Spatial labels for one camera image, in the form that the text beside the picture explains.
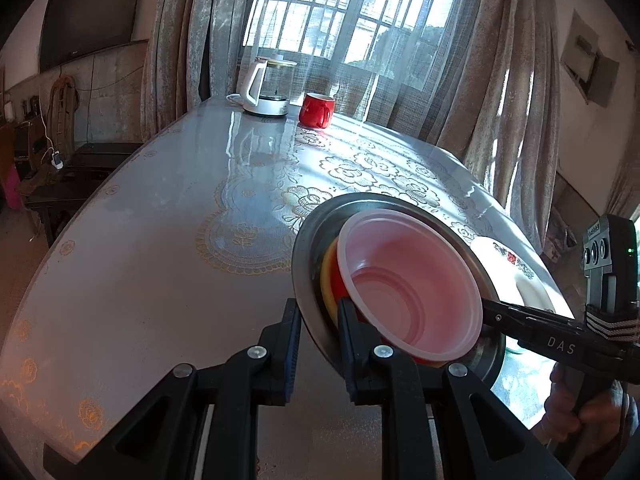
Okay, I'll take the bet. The barred window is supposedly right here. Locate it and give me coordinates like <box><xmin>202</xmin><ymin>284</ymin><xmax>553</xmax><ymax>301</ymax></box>
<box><xmin>245</xmin><ymin>0</ymin><xmax>466</xmax><ymax>81</ymax></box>

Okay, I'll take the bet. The teal plastic plate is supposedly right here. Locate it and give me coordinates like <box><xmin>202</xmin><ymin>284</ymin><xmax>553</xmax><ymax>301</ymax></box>
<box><xmin>492</xmin><ymin>344</ymin><xmax>528</xmax><ymax>363</ymax></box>

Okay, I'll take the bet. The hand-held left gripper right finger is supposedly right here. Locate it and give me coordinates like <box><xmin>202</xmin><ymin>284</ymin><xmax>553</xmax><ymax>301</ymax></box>
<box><xmin>337</xmin><ymin>297</ymin><xmax>576</xmax><ymax>480</ymax></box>

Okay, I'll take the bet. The stainless steel bowl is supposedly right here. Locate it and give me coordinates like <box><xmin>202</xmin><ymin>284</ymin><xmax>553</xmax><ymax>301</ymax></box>
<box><xmin>291</xmin><ymin>192</ymin><xmax>508</xmax><ymax>386</ymax></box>

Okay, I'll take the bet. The black wall television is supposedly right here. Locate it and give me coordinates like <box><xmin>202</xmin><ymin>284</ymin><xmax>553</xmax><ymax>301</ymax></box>
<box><xmin>39</xmin><ymin>0</ymin><xmax>138</xmax><ymax>73</ymax></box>

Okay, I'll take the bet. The grey wall electrical box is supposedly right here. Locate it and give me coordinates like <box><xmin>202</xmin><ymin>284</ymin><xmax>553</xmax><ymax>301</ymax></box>
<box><xmin>559</xmin><ymin>10</ymin><xmax>622</xmax><ymax>107</ymax></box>

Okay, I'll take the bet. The sheer white curtain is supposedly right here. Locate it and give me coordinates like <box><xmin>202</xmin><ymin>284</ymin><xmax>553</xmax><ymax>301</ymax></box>
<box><xmin>240</xmin><ymin>0</ymin><xmax>481</xmax><ymax>136</ymax></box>

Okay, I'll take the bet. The red plastic bowl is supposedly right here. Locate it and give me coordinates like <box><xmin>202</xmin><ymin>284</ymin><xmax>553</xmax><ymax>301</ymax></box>
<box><xmin>336</xmin><ymin>210</ymin><xmax>485</xmax><ymax>368</ymax></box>

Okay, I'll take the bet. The dark low bench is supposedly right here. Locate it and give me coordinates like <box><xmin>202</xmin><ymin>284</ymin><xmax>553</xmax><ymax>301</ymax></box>
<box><xmin>25</xmin><ymin>142</ymin><xmax>147</xmax><ymax>249</ymax></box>

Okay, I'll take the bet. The yellow plastic bowl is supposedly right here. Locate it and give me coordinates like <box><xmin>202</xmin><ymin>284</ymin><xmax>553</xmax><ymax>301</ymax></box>
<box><xmin>320</xmin><ymin>237</ymin><xmax>352</xmax><ymax>322</ymax></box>

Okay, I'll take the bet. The pink plastic container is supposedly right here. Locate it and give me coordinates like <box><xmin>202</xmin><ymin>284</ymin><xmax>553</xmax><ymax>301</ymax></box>
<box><xmin>2</xmin><ymin>167</ymin><xmax>22</xmax><ymax>209</ymax></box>

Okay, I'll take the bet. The white glass electric kettle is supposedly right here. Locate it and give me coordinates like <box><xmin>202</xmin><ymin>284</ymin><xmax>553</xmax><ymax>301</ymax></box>
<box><xmin>227</xmin><ymin>54</ymin><xmax>298</xmax><ymax>118</ymax></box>

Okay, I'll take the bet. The person's right hand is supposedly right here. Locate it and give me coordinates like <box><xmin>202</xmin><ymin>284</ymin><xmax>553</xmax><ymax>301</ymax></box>
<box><xmin>544</xmin><ymin>365</ymin><xmax>640</xmax><ymax>443</ymax></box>

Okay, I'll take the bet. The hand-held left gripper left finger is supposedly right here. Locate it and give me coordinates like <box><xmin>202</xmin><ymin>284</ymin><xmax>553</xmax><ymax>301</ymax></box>
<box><xmin>42</xmin><ymin>297</ymin><xmax>303</xmax><ymax>480</ymax></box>

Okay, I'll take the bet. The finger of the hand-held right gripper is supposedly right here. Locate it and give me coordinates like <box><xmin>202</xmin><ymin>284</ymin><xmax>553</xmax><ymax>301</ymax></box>
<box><xmin>481</xmin><ymin>299</ymin><xmax>587</xmax><ymax>339</ymax></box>

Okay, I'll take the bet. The red mug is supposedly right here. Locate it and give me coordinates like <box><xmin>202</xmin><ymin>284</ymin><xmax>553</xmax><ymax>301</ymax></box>
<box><xmin>298</xmin><ymin>92</ymin><xmax>336</xmax><ymax>129</ymax></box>

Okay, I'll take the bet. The beige curtain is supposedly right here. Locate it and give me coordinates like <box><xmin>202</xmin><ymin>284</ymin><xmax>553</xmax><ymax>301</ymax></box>
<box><xmin>140</xmin><ymin>0</ymin><xmax>261</xmax><ymax>141</ymax></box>
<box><xmin>435</xmin><ymin>0</ymin><xmax>563</xmax><ymax>221</ymax></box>

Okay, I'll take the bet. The large white phoenix-print plate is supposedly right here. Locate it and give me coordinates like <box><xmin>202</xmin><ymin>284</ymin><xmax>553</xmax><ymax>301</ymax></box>
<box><xmin>470</xmin><ymin>236</ymin><xmax>558</xmax><ymax>311</ymax></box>

